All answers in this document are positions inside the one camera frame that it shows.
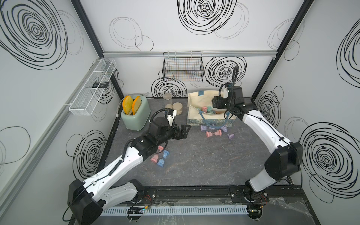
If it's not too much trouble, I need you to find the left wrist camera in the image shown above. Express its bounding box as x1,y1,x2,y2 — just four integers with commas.
166,108,177,127

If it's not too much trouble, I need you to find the black wire basket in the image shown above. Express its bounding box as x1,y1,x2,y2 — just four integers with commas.
162,51,205,82

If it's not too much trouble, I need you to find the black corrugated cable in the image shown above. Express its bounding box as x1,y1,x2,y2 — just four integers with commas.
218,65,240,113

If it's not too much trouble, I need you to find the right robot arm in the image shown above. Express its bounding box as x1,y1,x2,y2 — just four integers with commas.
211,82,303,202

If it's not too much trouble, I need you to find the black item in shelf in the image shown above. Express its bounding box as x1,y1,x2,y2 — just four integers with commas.
92,82,109,89

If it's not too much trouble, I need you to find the yellow toast slice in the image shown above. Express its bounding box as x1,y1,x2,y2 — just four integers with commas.
132,96,142,115
122,95,134,115

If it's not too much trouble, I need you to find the cream canvas tote bag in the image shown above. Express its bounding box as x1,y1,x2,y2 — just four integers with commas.
187,90,237,127

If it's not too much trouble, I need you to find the purple hourglass right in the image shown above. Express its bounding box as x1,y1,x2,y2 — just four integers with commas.
220,125,234,140

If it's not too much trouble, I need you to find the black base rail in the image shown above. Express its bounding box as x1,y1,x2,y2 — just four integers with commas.
139,185,305,203

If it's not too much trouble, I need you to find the mint green toaster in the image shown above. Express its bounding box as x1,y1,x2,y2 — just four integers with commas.
121,95,151,131

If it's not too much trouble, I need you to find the left yellow toast slice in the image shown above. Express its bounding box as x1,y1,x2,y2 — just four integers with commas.
122,95,134,115

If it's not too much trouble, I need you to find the white wire shelf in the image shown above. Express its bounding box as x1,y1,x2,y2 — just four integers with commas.
69,58,116,116

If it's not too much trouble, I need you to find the right yellow toast slice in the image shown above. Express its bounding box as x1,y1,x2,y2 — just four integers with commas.
132,96,142,115

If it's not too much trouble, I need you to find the white slotted cable duct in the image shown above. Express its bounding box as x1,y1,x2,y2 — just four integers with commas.
101,205,248,216

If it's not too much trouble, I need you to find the purple hourglass by bag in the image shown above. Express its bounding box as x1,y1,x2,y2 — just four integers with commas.
200,125,215,132

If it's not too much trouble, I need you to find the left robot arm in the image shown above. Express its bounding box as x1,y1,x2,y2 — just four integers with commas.
67,108,191,225

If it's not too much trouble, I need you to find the tall glass jar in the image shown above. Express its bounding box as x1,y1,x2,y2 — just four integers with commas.
163,93,173,109

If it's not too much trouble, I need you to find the blue hourglass lower left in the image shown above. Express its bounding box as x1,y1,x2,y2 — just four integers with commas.
157,150,170,167

